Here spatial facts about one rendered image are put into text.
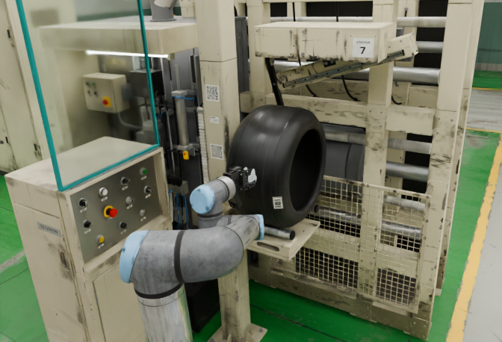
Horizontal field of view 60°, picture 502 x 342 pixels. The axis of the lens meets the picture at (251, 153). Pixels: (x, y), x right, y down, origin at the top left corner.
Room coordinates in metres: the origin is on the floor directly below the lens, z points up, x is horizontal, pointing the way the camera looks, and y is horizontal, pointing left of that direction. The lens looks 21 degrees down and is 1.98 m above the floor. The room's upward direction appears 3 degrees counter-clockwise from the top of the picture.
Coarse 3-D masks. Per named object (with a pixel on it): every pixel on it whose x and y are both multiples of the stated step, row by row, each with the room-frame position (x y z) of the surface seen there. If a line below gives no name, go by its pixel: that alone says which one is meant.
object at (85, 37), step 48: (48, 0) 1.59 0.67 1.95; (96, 0) 1.77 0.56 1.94; (48, 48) 1.56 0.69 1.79; (96, 48) 1.74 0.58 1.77; (144, 48) 1.96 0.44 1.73; (48, 96) 1.53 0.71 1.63; (96, 96) 1.70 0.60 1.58; (144, 96) 1.92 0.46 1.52; (48, 144) 1.50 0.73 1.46; (96, 144) 1.67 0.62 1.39; (144, 144) 1.89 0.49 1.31
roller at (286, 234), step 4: (264, 224) 1.78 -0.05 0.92; (264, 228) 1.76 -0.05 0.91; (268, 228) 1.76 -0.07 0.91; (272, 228) 1.75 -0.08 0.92; (276, 228) 1.74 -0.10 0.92; (280, 228) 1.74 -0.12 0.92; (284, 228) 1.73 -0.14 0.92; (264, 232) 1.76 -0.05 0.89; (268, 232) 1.75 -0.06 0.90; (272, 232) 1.74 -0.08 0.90; (276, 232) 1.73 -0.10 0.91; (280, 232) 1.72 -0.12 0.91; (284, 232) 1.71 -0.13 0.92; (288, 232) 1.71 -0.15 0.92; (292, 232) 1.71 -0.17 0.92; (276, 236) 1.74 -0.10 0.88; (280, 236) 1.72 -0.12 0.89; (284, 236) 1.71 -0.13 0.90; (288, 236) 1.70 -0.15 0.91; (292, 236) 1.70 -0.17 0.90
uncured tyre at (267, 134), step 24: (264, 120) 1.80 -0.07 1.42; (288, 120) 1.77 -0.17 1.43; (312, 120) 1.88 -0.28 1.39; (240, 144) 1.75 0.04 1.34; (264, 144) 1.70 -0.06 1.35; (288, 144) 1.69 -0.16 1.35; (312, 144) 2.09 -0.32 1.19; (264, 168) 1.64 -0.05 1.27; (288, 168) 1.66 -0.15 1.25; (312, 168) 2.07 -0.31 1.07; (240, 192) 1.69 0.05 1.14; (264, 192) 1.62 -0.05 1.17; (288, 192) 1.65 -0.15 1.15; (312, 192) 1.93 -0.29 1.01; (264, 216) 1.66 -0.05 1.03; (288, 216) 1.67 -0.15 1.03
